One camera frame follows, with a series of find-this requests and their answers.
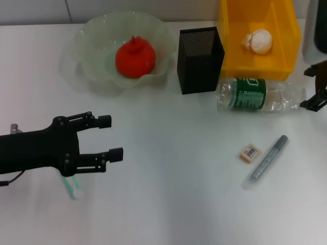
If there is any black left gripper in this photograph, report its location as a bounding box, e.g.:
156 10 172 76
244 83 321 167
0 111 125 178

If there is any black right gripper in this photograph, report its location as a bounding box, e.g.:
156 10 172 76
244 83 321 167
299 60 327 113

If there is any green pen with white cap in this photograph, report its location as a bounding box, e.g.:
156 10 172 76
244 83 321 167
62 175 84 201

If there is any clear green-labelled water bottle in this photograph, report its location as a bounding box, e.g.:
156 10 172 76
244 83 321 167
216 77 307 113

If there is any white garlic bulb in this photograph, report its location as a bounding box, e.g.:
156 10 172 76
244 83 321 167
241 29 273 55

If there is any orange fruit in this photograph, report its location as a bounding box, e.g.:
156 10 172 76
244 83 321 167
115 36 156 79

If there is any grey marker pen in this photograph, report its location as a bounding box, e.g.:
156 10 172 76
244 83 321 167
241 134 289 191

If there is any beige eraser with barcode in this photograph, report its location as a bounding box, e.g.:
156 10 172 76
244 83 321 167
240 143 262 163

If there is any translucent wavy glass fruit bowl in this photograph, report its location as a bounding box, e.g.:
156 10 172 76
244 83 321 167
74 10 172 90

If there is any black mesh pen holder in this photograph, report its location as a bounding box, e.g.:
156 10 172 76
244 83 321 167
177 27 225 95

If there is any yellow plastic bin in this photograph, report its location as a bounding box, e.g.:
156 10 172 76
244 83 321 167
218 0 301 82

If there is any left gripper cable with connectors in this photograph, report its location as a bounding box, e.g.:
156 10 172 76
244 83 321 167
0 124 26 187

